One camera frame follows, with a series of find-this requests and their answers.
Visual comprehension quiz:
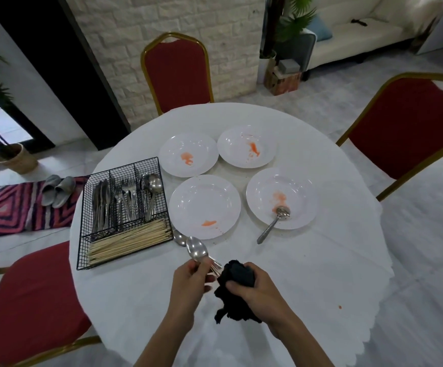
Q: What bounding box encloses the person's right hand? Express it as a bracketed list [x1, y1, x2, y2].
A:
[225, 262, 301, 340]

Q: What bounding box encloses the person's left hand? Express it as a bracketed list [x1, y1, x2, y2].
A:
[168, 257, 216, 325]

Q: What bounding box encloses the black cleaning cloth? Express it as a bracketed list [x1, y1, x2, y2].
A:
[213, 258, 263, 325]

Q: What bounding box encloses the bundle of wooden chopsticks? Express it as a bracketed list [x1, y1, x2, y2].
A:
[87, 219, 173, 263]

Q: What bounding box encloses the white plate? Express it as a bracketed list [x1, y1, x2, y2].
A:
[245, 167, 319, 230]
[216, 124, 278, 169]
[158, 133, 219, 178]
[169, 174, 242, 241]

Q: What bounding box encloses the person's left forearm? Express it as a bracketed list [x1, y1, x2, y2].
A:
[133, 313, 196, 367]

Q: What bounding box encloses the white round tablecloth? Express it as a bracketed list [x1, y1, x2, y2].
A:
[70, 102, 395, 367]

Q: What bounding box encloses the red gold banquet chair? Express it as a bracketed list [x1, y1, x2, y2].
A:
[336, 72, 443, 202]
[0, 240, 103, 367]
[141, 32, 215, 115]

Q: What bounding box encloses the grey slipper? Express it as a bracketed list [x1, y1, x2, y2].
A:
[51, 176, 76, 209]
[41, 174, 62, 207]

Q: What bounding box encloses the pink striped rug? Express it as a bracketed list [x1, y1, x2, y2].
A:
[0, 175, 91, 240]

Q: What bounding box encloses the orange brown crate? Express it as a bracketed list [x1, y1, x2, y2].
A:
[273, 71, 302, 96]

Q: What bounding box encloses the tall palm in woven pot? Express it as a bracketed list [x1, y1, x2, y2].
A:
[0, 47, 39, 175]

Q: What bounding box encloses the small grey box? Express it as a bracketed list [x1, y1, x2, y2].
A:
[278, 59, 300, 75]

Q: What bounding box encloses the black framed glass door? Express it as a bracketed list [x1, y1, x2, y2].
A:
[0, 68, 56, 155]

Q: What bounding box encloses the cream sofa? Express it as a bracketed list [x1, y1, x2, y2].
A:
[301, 0, 443, 81]

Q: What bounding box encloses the blue cushion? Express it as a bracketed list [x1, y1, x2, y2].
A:
[309, 15, 333, 42]

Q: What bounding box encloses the potted palm in white pot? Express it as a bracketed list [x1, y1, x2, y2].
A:
[259, 0, 318, 85]

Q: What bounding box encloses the black wire cutlery basket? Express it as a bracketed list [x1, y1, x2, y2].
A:
[76, 156, 174, 271]

